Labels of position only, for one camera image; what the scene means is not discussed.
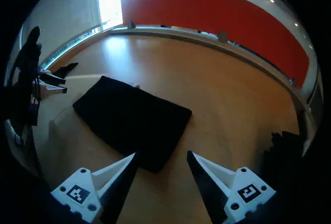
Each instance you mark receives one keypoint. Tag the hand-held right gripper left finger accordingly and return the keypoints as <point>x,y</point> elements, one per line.
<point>88,187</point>

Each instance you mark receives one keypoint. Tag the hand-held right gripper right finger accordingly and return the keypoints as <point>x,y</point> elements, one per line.
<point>243,182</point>

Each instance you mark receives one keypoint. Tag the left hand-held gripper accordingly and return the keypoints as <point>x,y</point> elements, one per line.
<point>27,74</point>

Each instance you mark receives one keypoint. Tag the black towel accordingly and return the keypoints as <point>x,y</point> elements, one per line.
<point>66,69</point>
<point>132,120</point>

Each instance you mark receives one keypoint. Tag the stack of black towels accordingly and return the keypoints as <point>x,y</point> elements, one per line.
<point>284,151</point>

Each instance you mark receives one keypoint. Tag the red desk screen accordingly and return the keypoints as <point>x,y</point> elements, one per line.
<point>232,20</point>

